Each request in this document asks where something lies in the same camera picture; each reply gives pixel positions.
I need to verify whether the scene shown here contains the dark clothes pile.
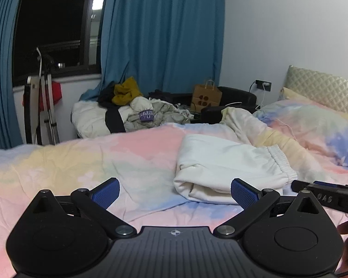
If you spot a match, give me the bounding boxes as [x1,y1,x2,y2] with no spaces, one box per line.
[148,89,193,105]

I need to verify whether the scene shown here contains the mustard yellow garment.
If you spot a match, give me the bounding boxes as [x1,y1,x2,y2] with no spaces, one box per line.
[111,77,143,106]

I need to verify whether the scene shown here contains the white folding rack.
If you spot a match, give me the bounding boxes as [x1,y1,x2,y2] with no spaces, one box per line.
[23,46,61,146]

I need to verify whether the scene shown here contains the quilted cream headboard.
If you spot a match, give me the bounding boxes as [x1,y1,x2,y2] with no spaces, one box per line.
[285,65,348,116]

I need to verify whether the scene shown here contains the red cloth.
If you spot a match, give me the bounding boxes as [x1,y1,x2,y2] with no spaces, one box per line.
[22,81,62,111]

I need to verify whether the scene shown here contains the black armchair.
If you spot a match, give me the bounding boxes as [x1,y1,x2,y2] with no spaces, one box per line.
[201,86,258,124]

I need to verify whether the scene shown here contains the pale yellow pillow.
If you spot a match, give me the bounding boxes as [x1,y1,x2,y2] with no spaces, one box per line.
[279,87,348,128]

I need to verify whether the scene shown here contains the white pants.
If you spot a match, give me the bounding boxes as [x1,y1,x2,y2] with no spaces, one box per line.
[173,133,298,205]

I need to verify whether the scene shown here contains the pastel tie-dye duvet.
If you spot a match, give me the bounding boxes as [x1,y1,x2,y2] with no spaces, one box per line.
[0,98,348,278]

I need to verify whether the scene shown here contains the white puffy bedding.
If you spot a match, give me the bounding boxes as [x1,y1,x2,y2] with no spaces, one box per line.
[71,99,129,139]

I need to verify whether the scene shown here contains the black wall socket with charger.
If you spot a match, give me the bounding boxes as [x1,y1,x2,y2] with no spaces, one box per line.
[249,79,272,94]

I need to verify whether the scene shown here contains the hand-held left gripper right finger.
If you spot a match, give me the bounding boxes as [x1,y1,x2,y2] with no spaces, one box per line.
[213,178,322,238]

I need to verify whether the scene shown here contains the blue curtain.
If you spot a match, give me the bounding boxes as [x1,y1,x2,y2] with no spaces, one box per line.
[0,0,28,155]
[84,0,226,114]

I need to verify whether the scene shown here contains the black cloth strip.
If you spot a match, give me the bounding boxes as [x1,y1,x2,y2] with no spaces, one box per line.
[105,108,126,135]

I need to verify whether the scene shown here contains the brown paper bag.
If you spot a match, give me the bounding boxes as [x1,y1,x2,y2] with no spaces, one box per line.
[190,79,223,112]

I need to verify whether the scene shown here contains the black garment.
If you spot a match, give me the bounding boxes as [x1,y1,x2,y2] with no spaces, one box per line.
[98,82,117,108]

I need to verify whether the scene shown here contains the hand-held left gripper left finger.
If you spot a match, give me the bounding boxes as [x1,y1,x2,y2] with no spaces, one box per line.
[32,177,137,238]

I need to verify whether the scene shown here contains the grey jacket with purple patch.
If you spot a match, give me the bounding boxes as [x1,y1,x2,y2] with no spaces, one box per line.
[124,96,195,133]

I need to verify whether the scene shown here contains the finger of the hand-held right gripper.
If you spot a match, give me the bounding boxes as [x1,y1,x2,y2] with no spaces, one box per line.
[291,180,348,193]

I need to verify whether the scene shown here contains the dark window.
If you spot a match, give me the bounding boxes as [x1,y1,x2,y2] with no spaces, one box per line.
[13,0,110,87]

